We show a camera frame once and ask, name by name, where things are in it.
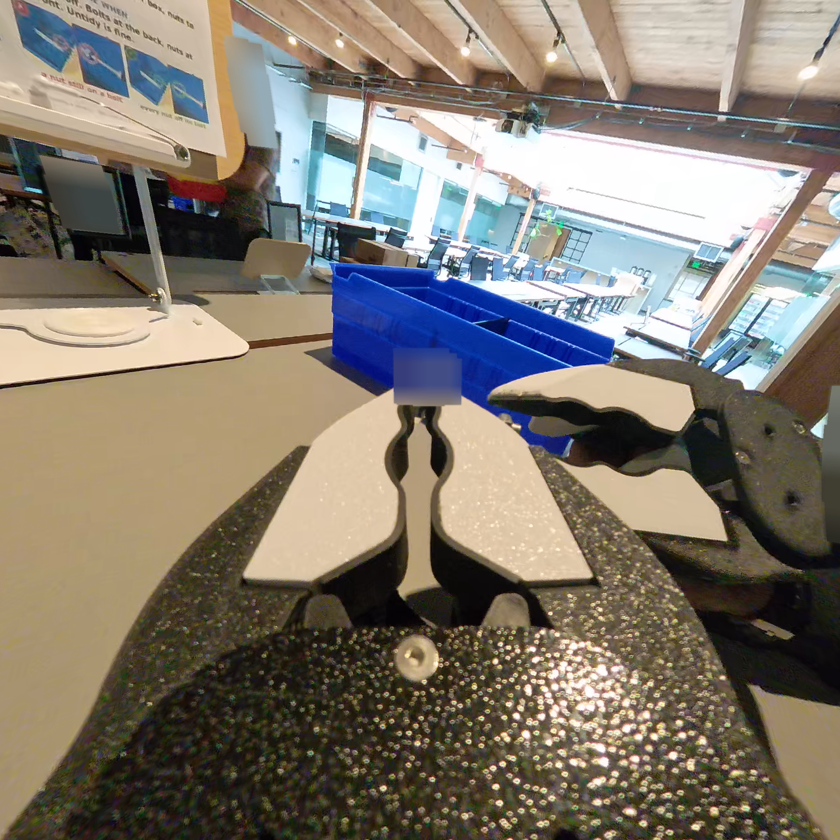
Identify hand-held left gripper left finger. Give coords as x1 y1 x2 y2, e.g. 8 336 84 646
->
243 392 409 586

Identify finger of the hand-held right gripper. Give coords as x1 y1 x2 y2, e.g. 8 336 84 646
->
487 364 698 476
564 459 731 544

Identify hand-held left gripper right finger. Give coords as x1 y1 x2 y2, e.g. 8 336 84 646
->
427 394 595 586

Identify blue plastic bin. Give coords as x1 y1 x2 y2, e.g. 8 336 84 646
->
330 262 616 454

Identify wooden pillar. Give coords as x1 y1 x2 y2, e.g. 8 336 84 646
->
692 169 834 355
761 315 840 424

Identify rows of office chairs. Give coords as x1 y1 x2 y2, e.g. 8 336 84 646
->
315 200 657 316

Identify white rounded board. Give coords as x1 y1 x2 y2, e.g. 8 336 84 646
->
0 303 250 387

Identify brown cardboard box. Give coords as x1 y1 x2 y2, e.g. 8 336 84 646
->
356 238 421 268

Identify white ceiling unit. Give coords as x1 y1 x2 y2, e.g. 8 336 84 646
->
495 104 551 137

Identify black framed sign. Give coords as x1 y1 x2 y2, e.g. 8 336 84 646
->
266 200 304 242

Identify printed instruction sheet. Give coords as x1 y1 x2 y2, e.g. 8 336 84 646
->
0 0 227 158

